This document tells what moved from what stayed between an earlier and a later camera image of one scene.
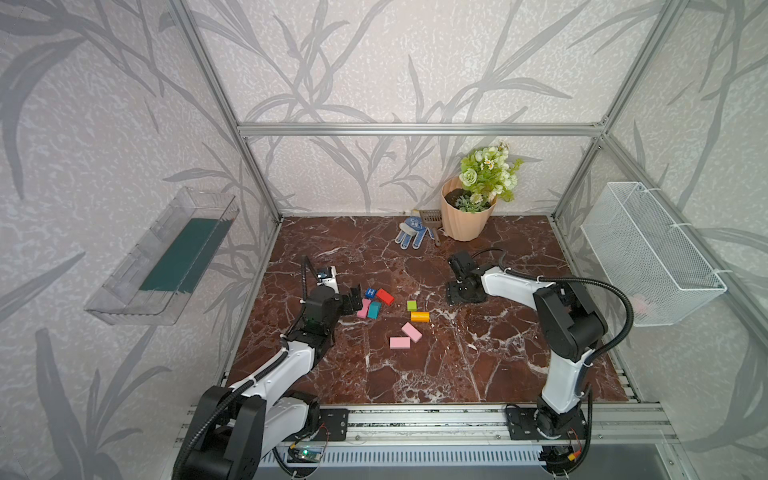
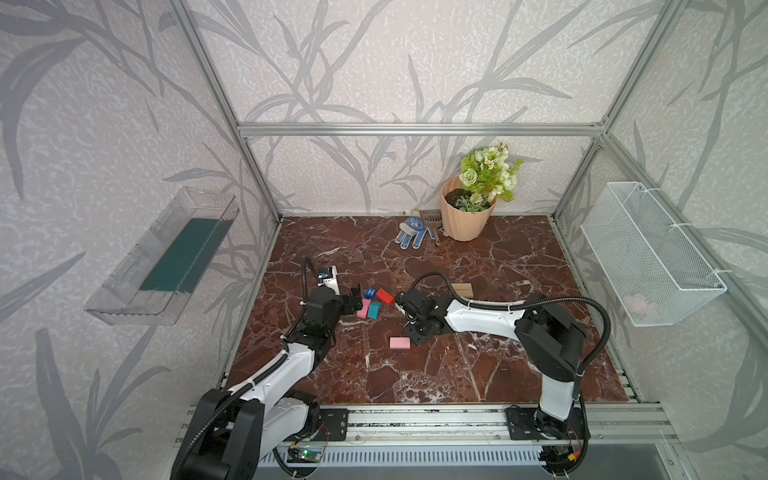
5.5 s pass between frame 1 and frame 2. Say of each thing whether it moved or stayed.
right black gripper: moved
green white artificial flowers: stayed
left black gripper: stayed
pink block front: stayed
